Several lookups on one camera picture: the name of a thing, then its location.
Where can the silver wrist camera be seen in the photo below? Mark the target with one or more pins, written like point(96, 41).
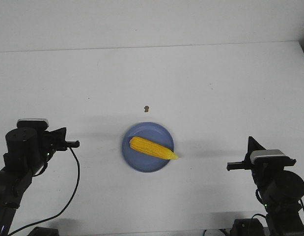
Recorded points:
point(40, 124)
point(267, 153)

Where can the yellow corn cob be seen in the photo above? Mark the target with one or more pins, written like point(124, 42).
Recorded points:
point(148, 147)

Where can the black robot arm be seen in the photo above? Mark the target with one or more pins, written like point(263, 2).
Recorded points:
point(279, 191)
point(28, 152)

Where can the blue round plate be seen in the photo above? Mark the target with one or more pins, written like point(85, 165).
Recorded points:
point(153, 132)

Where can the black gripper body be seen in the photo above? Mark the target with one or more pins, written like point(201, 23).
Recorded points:
point(48, 145)
point(263, 166)

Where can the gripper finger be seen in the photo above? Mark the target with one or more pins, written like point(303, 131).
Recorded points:
point(58, 135)
point(249, 149)
point(254, 145)
point(60, 148)

